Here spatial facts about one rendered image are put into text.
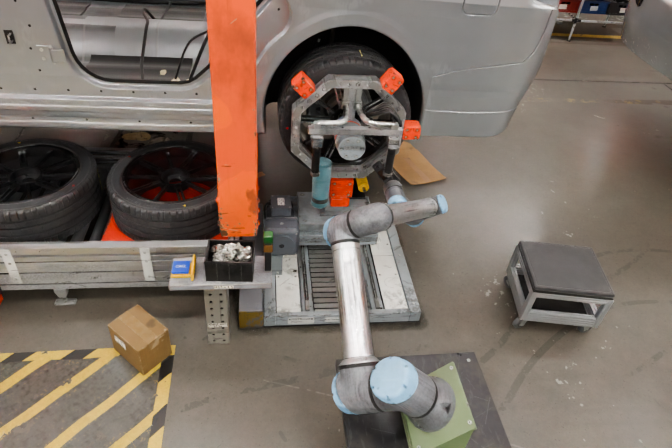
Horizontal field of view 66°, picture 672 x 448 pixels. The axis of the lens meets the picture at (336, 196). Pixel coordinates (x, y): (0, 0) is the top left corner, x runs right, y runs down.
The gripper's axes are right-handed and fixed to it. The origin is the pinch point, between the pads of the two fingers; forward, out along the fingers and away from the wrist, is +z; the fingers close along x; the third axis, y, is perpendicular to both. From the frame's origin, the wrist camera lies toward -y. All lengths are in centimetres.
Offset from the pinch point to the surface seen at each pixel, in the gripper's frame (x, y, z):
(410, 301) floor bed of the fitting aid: -29, 50, -47
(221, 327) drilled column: -94, -21, -63
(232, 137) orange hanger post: -23, -80, -44
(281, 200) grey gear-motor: -51, -22, -7
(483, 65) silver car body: 68, -5, 7
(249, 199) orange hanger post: -41, -55, -45
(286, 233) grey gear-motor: -53, -18, -28
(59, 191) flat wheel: -121, -103, -9
